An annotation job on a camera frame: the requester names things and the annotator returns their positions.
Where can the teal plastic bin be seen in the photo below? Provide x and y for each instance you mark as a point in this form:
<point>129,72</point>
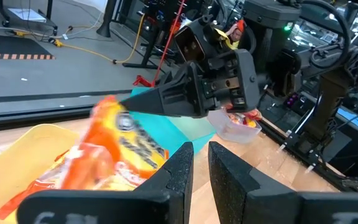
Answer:
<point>166,130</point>

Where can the black mat with hazard stripes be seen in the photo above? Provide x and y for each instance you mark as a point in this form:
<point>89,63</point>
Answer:
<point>11,45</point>

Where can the black floor stand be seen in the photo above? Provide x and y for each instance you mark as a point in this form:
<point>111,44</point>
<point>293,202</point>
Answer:
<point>107,21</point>

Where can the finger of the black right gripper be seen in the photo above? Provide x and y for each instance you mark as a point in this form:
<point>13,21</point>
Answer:
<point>186,71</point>
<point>179,99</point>

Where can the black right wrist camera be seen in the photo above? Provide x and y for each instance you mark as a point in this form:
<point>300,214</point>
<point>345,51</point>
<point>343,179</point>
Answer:
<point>191,43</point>

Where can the black desk frame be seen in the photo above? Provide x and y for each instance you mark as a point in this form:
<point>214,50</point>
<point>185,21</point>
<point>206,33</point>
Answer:
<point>149,46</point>

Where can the red pole stand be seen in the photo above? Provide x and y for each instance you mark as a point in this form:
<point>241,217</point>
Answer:
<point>169,40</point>

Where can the person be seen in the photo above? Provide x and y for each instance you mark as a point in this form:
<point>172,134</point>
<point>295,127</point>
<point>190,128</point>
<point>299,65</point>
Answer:
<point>236,35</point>

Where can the clear plastic bin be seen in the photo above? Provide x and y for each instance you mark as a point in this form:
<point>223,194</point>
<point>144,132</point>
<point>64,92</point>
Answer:
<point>232,133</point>

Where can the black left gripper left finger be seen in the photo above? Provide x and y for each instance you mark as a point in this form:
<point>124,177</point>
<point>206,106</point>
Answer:
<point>166,199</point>

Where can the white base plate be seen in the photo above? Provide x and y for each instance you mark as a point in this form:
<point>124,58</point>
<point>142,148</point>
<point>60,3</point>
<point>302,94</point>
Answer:
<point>26,15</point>

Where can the black gantry frame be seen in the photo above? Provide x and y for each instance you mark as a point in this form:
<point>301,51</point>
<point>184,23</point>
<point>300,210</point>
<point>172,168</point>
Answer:
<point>49,9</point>

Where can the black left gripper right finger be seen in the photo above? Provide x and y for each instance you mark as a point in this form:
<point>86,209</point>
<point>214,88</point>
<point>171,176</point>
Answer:
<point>244,199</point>

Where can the yellow plastic bin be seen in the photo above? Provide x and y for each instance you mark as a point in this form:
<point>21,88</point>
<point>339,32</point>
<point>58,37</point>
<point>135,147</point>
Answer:
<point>11,161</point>

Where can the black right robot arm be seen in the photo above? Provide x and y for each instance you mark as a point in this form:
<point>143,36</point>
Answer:
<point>272,31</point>

